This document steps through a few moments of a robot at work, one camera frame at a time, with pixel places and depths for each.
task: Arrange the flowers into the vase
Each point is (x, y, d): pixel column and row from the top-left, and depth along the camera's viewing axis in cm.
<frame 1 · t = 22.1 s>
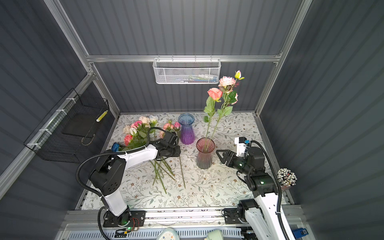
left hand: (178, 151, 94), fingers open
right hand: (221, 154, 71), fingers open
pink grey glass vase: (204, 158, 85), point 11 cm above the table
bunch of artificial flowers: (137, 134, 103), point 5 cm above the table
bundle of white-tipped sticks: (286, 178, 69), point 19 cm above the table

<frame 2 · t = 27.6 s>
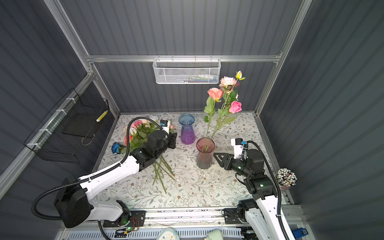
left hand: (173, 133, 80), fingers open
right hand: (217, 157, 70), fingers open
the named things where they were.

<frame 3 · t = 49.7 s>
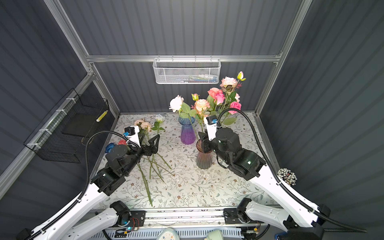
left hand: (151, 135, 68), fingers open
right hand: (203, 133, 64), fingers open
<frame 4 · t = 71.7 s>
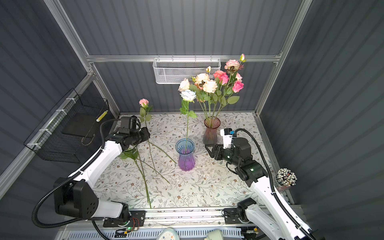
left hand: (149, 133, 85), fingers closed
right hand: (210, 147, 72), fingers open
pink grey glass vase: (211, 123, 92), point 18 cm above the table
blue purple glass vase: (185, 147, 82), point 18 cm above the table
light pink rose stem: (145, 116, 90), point 23 cm above the table
